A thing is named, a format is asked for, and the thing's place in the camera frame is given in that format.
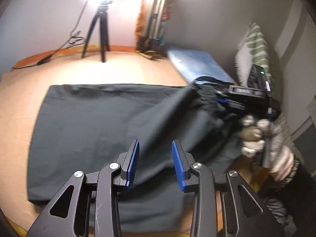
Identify dark green pants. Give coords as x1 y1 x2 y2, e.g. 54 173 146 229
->
27 84 242 233

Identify right forearm dark sleeve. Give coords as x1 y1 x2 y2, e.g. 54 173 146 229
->
259 161 315 236

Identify right gloved hand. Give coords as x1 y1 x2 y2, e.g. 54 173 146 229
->
239 115 295 182

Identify green striped pillow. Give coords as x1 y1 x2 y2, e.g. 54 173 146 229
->
235 23 283 101

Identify folded light blue cloth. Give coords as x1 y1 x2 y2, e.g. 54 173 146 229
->
166 47 233 84

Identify folded silver tripod stand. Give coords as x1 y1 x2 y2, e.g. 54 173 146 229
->
135 0 172 60

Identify black tripod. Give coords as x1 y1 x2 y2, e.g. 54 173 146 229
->
80 0 113 63

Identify black cable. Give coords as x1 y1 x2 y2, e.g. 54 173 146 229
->
11 0 88 70

